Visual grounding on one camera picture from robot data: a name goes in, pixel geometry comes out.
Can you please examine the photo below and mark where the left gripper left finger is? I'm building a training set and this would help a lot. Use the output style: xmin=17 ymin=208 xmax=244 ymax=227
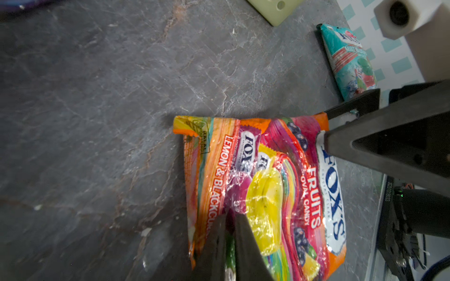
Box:
xmin=189 ymin=213 xmax=273 ymax=281

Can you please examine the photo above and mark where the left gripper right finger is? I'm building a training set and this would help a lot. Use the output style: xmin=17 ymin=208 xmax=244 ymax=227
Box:
xmin=324 ymin=80 xmax=450 ymax=197

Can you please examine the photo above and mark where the teal Fox's candy bag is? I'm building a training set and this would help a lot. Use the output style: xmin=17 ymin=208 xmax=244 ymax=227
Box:
xmin=316 ymin=23 xmax=377 ymax=101

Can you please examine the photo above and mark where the orange Fox's fruits candy bag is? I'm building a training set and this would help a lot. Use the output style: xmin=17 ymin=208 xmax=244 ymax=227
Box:
xmin=173 ymin=112 xmax=346 ymax=281

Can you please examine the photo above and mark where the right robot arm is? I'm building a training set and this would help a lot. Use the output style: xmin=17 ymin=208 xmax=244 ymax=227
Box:
xmin=393 ymin=187 xmax=450 ymax=238

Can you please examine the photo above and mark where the green plastic basket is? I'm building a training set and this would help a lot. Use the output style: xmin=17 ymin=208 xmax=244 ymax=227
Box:
xmin=247 ymin=0 xmax=303 ymax=27

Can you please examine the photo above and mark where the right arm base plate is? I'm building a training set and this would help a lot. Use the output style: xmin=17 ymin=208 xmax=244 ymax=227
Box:
xmin=371 ymin=176 xmax=421 ymax=281

